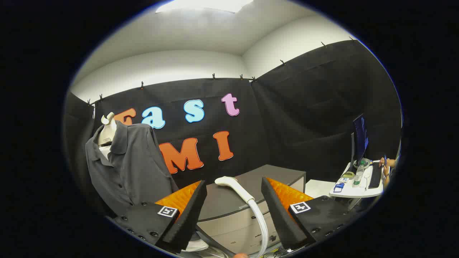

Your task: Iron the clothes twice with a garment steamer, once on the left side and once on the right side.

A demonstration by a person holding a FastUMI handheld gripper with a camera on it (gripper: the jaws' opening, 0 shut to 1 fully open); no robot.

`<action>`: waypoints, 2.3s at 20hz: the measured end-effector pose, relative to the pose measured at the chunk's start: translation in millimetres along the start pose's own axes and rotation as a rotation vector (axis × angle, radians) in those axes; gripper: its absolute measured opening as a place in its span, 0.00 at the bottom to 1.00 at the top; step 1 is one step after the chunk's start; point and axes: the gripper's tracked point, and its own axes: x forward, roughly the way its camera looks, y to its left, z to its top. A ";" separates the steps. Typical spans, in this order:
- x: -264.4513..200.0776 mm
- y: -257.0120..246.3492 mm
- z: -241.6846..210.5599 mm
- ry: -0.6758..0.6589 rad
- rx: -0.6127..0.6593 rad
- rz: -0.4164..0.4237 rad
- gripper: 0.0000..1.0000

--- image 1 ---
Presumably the black computer monitor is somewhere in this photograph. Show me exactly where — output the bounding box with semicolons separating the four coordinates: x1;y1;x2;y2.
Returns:
351;114;370;169

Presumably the ceiling light panel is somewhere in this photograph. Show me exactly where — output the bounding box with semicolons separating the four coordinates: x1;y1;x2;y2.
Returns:
156;0;253;13

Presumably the white computer desk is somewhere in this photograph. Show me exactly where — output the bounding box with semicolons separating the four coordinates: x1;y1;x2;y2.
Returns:
329;161;386;199

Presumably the clear plastic water bottle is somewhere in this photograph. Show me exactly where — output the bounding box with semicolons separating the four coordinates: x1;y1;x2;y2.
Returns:
353;161;365;186

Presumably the white garment steamer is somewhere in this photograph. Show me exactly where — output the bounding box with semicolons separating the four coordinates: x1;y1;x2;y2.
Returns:
214;176;269;258

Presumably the grey button-up shirt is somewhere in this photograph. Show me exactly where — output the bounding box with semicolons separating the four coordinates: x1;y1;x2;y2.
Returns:
85;122;180;215

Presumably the black keyboard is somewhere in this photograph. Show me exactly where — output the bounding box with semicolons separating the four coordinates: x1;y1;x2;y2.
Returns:
368;162;382;189

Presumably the black backdrop cloth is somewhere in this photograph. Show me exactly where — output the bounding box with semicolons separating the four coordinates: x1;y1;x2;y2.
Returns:
64;39;402;215

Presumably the cream mannequin bust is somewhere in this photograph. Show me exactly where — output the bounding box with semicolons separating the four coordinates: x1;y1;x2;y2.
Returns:
98;112;117;160

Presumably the grey drawer cabinet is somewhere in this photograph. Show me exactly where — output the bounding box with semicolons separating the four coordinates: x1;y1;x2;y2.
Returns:
195;164;307;255

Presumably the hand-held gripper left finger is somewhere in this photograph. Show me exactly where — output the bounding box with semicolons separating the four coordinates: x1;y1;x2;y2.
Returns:
108;180;208;254

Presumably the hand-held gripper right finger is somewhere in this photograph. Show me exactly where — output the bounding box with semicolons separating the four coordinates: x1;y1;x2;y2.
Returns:
261;177;363;251

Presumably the white side cabinet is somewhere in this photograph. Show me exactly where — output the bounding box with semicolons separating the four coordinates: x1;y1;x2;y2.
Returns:
305;179;336;199

